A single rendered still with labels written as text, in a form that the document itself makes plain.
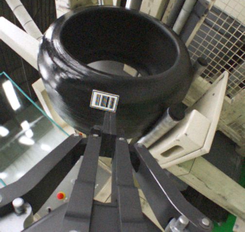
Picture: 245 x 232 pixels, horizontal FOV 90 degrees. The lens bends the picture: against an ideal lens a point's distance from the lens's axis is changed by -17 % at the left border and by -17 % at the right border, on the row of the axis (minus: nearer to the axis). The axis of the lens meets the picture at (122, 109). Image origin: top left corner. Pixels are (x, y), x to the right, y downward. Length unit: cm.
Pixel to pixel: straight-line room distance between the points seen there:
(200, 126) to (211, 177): 52
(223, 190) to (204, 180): 14
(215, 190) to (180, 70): 64
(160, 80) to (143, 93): 7
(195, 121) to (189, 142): 5
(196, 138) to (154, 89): 15
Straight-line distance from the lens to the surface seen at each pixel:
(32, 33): 170
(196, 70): 59
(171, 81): 41
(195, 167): 81
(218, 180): 90
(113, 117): 20
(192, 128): 37
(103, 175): 103
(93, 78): 35
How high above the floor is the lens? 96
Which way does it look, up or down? 9 degrees up
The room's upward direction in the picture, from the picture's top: 54 degrees counter-clockwise
